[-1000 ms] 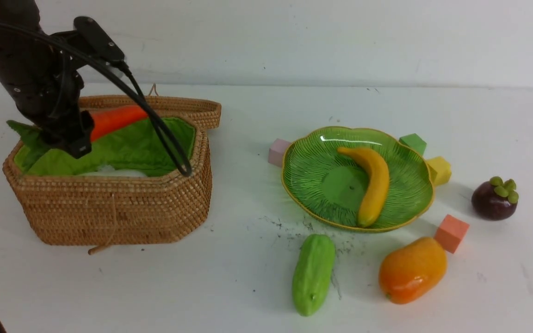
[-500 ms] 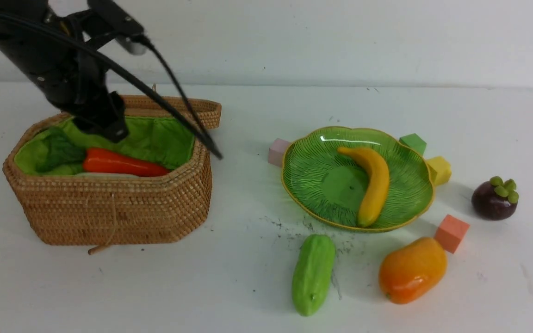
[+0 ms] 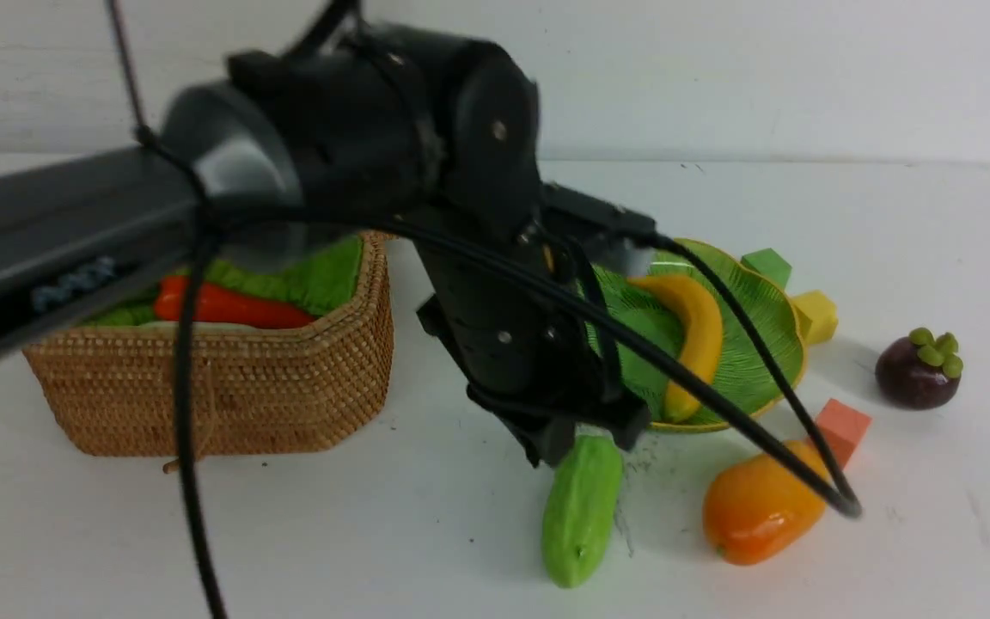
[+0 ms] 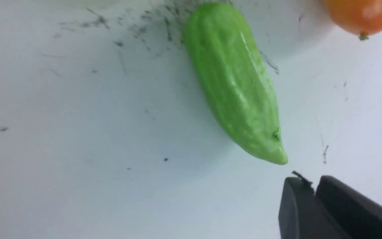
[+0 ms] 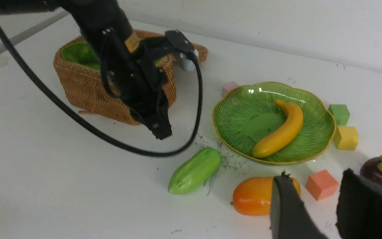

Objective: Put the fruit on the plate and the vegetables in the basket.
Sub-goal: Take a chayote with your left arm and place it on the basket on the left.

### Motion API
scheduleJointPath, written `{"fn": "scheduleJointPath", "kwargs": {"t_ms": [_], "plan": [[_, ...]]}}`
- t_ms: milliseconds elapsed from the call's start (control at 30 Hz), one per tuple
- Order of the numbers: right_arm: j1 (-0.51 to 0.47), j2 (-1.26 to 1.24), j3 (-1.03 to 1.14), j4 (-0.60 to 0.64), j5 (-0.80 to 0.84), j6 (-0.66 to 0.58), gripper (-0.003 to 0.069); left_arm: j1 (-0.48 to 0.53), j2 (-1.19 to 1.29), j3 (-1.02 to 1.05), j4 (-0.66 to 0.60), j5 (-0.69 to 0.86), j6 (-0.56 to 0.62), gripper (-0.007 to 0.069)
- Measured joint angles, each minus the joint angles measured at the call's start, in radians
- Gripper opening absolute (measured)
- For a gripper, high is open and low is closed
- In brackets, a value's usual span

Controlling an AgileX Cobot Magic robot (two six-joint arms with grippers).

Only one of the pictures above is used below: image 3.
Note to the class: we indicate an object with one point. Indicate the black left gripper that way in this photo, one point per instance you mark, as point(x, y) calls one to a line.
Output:
point(526, 360)

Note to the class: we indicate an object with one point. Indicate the green bitter gourd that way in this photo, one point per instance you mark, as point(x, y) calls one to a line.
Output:
point(580, 510)

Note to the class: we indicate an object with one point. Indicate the yellow banana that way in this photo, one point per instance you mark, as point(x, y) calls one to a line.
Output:
point(678, 315)

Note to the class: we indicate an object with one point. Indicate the orange mango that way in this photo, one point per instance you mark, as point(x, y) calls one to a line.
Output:
point(755, 509)

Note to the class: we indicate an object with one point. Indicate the dark purple mangosteen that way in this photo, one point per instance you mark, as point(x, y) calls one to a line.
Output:
point(920, 371)

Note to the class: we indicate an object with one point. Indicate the orange carrot with leaves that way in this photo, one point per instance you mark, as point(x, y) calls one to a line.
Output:
point(216, 303)

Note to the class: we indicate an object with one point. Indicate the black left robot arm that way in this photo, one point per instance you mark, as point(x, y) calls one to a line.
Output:
point(427, 135)

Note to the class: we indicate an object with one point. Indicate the green leaf-shaped plate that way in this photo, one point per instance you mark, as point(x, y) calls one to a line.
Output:
point(742, 376)

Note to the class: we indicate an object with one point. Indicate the green foam cube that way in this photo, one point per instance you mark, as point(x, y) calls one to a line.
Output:
point(770, 265)

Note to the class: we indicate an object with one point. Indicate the orange foam cube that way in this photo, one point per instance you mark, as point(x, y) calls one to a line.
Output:
point(843, 428)

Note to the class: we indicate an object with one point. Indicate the yellow foam cube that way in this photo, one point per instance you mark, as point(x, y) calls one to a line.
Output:
point(817, 316)

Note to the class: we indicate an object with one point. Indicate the woven wicker basket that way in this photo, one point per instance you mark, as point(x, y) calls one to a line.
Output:
point(254, 392)

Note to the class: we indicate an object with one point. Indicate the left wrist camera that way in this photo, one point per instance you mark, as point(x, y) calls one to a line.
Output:
point(612, 236)

